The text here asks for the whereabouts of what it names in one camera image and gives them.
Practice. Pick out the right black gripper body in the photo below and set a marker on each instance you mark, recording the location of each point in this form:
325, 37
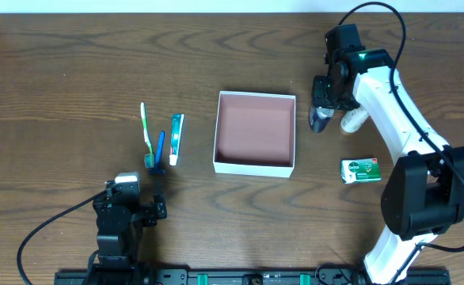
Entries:
321, 93

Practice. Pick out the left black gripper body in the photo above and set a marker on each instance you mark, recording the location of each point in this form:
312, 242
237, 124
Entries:
148, 210

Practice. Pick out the clear pump soap bottle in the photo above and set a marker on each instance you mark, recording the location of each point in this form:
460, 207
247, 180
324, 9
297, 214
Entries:
319, 118

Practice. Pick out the blue disposable razor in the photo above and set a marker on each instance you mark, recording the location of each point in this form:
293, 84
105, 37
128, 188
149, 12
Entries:
157, 168

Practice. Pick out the white lotion tube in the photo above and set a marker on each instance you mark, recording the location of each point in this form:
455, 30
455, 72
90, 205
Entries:
353, 120

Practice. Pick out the green white toothbrush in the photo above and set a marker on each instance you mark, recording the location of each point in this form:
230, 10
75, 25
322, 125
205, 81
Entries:
149, 157

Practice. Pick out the green soap bar box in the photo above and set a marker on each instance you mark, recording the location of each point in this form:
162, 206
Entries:
361, 170

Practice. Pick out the green toothpaste tube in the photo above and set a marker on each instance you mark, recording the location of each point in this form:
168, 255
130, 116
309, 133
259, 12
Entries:
175, 141

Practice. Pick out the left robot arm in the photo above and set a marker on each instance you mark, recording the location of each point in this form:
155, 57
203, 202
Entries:
121, 218

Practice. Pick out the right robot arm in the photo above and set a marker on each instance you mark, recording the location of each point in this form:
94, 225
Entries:
423, 201

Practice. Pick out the white cardboard box pink inside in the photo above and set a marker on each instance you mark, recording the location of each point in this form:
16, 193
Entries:
255, 134

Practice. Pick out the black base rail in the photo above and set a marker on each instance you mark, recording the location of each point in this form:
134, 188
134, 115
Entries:
323, 275

